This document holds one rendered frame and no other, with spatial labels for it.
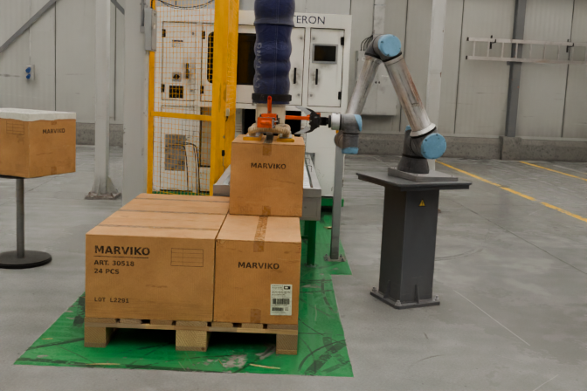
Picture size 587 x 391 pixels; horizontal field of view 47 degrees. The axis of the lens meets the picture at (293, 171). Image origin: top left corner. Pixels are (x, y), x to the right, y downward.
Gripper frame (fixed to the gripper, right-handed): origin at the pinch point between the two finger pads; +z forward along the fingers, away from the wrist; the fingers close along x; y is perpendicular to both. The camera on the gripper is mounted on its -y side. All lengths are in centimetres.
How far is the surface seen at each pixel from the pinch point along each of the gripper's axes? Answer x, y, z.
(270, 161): -22.6, -4.2, 12.0
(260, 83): 19.1, 19.2, 20.0
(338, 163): -36, 118, -33
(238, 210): -51, -4, 29
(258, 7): 61, 20, 23
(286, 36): 46, 21, 6
